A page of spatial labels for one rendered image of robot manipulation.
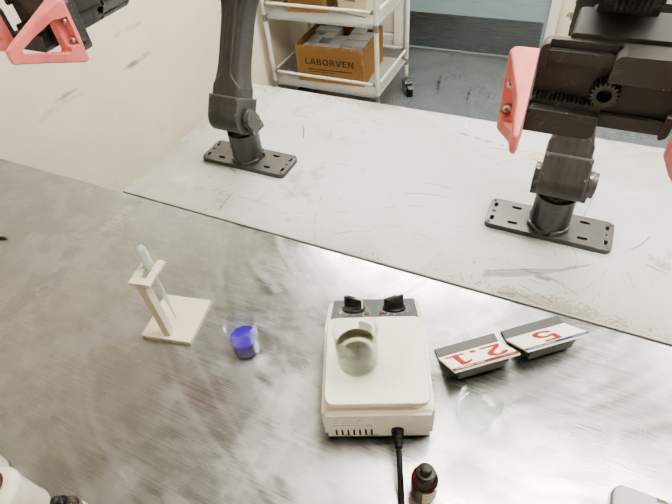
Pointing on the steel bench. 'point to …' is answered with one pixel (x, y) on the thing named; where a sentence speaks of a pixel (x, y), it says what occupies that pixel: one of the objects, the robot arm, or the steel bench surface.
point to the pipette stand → (180, 327)
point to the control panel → (380, 307)
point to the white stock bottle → (20, 489)
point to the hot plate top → (342, 386)
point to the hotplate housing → (356, 423)
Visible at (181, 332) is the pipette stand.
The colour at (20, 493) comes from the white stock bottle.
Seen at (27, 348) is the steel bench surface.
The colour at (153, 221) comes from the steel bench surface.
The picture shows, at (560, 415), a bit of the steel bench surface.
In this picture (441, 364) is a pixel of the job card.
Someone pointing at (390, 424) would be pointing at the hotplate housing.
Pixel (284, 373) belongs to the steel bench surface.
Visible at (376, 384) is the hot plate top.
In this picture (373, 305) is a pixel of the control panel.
